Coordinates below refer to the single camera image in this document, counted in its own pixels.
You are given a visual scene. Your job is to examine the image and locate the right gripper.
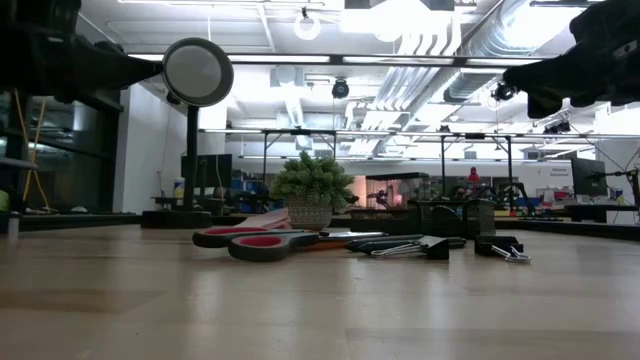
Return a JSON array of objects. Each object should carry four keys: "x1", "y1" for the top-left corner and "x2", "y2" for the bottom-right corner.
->
[{"x1": 502, "y1": 29, "x2": 640, "y2": 120}]

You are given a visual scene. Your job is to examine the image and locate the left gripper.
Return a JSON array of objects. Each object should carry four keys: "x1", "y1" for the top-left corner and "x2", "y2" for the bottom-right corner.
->
[{"x1": 0, "y1": 29, "x2": 165, "y2": 105}]

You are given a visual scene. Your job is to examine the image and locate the black binder clip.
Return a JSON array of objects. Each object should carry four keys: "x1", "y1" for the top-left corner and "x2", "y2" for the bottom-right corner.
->
[
  {"x1": 473, "y1": 234, "x2": 533, "y2": 265},
  {"x1": 370, "y1": 235, "x2": 451, "y2": 261}
]

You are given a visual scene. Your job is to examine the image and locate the red and black scissors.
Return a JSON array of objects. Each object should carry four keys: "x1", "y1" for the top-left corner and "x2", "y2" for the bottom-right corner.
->
[{"x1": 191, "y1": 225, "x2": 387, "y2": 263}]

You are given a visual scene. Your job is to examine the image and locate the orange pencil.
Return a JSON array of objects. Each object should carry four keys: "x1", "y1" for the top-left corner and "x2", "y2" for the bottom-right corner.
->
[{"x1": 302, "y1": 240, "x2": 352, "y2": 252}]

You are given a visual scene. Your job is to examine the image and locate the black mesh desk organizer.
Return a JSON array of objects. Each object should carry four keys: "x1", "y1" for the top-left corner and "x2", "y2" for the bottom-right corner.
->
[{"x1": 348, "y1": 197, "x2": 497, "y2": 240}]

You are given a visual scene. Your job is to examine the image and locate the black desk lamp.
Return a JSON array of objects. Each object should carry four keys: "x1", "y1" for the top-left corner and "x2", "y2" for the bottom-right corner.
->
[{"x1": 140, "y1": 36, "x2": 235, "y2": 230}]

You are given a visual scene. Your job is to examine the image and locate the black computer monitor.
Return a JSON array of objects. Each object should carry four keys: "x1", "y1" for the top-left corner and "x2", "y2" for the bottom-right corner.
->
[
  {"x1": 570, "y1": 157, "x2": 610, "y2": 198},
  {"x1": 180, "y1": 153, "x2": 234, "y2": 190}
]

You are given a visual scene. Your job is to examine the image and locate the background dark desk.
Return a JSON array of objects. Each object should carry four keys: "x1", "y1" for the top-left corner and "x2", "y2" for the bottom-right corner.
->
[{"x1": 563, "y1": 202, "x2": 640, "y2": 224}]

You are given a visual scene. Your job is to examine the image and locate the dark grey side desk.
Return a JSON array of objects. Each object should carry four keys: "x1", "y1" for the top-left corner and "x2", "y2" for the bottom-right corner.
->
[{"x1": 149, "y1": 195, "x2": 226, "y2": 214}]

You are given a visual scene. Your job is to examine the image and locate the green potted plant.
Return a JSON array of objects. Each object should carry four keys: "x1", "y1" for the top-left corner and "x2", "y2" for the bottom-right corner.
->
[{"x1": 268, "y1": 150, "x2": 357, "y2": 232}]

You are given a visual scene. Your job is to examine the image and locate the black ceiling camera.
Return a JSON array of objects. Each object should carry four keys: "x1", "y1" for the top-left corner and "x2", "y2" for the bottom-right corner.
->
[{"x1": 491, "y1": 81, "x2": 520, "y2": 104}]

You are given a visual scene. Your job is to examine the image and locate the background black rig frame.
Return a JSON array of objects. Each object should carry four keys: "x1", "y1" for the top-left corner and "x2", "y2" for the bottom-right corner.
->
[
  {"x1": 438, "y1": 132, "x2": 515, "y2": 201},
  {"x1": 261, "y1": 128, "x2": 338, "y2": 187}
]

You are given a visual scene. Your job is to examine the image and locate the yellow cable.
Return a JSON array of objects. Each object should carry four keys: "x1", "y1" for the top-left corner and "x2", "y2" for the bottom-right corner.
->
[{"x1": 13, "y1": 88, "x2": 51, "y2": 210}]

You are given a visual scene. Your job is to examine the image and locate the black aluminium table frame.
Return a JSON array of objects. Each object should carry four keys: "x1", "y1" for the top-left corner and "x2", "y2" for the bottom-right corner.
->
[{"x1": 0, "y1": 212, "x2": 640, "y2": 242}]

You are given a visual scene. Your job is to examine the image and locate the white ring ceiling fixture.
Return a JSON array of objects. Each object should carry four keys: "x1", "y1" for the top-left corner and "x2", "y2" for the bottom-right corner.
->
[{"x1": 292, "y1": 11, "x2": 323, "y2": 43}]

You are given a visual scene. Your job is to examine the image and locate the black overhead camera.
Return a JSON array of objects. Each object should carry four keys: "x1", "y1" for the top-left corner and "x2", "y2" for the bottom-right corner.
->
[{"x1": 330, "y1": 77, "x2": 351, "y2": 101}]

